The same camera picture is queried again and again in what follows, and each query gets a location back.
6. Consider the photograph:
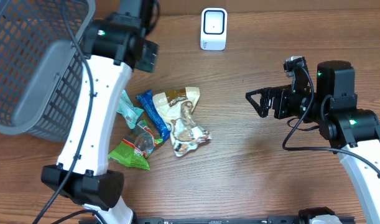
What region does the light green wipes packet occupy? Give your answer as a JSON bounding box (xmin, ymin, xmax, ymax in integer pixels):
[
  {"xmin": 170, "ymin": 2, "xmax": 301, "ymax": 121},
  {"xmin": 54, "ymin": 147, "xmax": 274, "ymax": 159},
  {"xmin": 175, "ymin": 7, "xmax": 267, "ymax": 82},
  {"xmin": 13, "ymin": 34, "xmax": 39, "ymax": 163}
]
[{"xmin": 117, "ymin": 90, "xmax": 144, "ymax": 129}]

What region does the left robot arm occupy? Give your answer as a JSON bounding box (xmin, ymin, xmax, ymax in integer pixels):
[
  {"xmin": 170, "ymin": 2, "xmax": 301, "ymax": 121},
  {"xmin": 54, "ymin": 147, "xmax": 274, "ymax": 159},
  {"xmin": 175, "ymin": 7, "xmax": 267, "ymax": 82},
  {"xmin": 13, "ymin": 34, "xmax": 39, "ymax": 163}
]
[{"xmin": 41, "ymin": 0, "xmax": 160, "ymax": 223}]

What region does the blue snack bar wrapper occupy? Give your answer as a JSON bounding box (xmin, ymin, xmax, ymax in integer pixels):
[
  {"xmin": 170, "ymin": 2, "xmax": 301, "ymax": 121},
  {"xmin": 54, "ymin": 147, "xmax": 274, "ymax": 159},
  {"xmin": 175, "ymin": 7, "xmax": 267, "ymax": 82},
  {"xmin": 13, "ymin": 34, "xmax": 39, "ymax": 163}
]
[{"xmin": 136, "ymin": 90, "xmax": 171, "ymax": 142}]

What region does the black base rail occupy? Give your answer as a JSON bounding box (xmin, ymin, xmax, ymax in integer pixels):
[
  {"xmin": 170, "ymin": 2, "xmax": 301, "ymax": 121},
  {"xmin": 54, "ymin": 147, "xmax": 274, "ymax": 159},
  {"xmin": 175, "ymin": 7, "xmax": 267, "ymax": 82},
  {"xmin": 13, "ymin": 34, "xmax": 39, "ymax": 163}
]
[{"xmin": 78, "ymin": 216, "xmax": 356, "ymax": 224}]

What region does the white barcode scanner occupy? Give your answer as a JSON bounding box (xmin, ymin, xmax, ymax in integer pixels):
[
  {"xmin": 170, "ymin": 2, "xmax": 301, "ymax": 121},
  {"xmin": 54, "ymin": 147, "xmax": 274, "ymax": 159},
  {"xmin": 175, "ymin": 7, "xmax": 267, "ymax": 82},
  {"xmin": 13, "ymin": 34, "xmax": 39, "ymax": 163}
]
[{"xmin": 200, "ymin": 7, "xmax": 228, "ymax": 51}]

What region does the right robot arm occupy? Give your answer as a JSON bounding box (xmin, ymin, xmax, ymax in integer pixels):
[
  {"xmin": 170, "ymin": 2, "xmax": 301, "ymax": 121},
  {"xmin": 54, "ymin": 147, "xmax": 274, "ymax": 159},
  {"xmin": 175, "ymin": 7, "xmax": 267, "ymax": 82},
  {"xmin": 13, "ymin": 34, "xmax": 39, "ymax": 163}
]
[{"xmin": 245, "ymin": 57, "xmax": 380, "ymax": 223}]

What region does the beige snack pouch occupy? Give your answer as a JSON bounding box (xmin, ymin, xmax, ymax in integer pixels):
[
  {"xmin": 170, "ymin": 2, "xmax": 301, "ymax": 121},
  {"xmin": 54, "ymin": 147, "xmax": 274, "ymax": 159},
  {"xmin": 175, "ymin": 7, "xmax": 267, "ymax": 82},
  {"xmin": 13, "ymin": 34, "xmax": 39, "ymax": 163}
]
[{"xmin": 152, "ymin": 87, "xmax": 211, "ymax": 157}]

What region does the grey plastic mesh basket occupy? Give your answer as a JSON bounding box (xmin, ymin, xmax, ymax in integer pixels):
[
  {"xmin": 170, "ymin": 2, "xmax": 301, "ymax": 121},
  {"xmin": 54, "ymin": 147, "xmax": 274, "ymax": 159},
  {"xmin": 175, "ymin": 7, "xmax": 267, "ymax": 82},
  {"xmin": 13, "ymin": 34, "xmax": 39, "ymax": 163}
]
[{"xmin": 0, "ymin": 0, "xmax": 96, "ymax": 141}]

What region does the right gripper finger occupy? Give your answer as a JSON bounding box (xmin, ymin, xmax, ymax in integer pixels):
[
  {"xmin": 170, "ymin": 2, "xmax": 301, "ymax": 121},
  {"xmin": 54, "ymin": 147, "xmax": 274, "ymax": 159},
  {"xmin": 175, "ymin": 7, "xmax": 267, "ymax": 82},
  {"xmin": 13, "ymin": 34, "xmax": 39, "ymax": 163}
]
[
  {"xmin": 245, "ymin": 87, "xmax": 282, "ymax": 98},
  {"xmin": 248, "ymin": 94, "xmax": 272, "ymax": 118}
]

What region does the green snack bag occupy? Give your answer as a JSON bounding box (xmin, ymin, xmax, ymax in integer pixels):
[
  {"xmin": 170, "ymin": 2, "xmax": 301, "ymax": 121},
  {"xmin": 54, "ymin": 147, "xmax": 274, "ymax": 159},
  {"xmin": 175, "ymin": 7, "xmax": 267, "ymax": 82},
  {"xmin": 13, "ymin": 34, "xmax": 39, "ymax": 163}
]
[{"xmin": 108, "ymin": 119, "xmax": 163, "ymax": 170}]

